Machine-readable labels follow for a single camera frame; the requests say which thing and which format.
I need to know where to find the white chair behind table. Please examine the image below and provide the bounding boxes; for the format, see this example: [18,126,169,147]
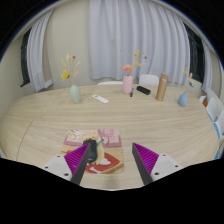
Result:
[139,74,159,86]

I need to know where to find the white right curtain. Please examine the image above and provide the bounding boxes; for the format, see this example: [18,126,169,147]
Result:
[202,41,212,92]

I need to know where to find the left dark window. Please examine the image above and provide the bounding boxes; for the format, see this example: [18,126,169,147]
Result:
[20,28,31,87]

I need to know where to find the white chair blue cushion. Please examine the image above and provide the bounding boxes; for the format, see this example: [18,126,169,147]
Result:
[206,97,223,122]

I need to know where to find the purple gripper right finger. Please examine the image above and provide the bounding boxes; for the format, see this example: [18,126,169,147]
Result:
[131,142,184,186]

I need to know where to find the black computer mouse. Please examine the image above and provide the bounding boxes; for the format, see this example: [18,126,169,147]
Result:
[83,139,97,163]

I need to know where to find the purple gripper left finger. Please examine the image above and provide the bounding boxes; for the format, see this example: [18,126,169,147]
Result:
[41,143,92,186]

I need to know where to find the cartoon dog mouse pad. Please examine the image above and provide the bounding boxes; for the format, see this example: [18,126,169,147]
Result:
[61,129,124,174]

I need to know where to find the right dark window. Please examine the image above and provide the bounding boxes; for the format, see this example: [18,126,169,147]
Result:
[185,25,205,83]

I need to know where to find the blue vase with flowers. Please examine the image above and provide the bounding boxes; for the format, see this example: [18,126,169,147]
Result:
[178,67,194,107]

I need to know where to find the black rectangular case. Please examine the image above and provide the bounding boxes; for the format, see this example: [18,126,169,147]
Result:
[136,86,151,95]

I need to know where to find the pink vase with flowers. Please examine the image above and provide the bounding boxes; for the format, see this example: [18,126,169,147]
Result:
[120,50,147,94]

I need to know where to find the white remote control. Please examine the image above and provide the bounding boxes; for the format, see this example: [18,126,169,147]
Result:
[92,94,109,104]

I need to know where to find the green vase with yellow flowers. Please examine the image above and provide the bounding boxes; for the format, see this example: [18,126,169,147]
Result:
[61,54,81,104]

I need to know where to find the white left curtain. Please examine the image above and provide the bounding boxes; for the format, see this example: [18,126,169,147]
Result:
[26,10,53,92]

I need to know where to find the low white chair back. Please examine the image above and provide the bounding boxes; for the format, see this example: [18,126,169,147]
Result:
[97,81,123,86]

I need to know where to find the large white centre curtain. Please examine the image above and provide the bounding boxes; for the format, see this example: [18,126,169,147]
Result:
[89,0,190,84]

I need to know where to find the dark window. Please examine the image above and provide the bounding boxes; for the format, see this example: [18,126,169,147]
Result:
[185,25,205,83]
[20,28,31,87]

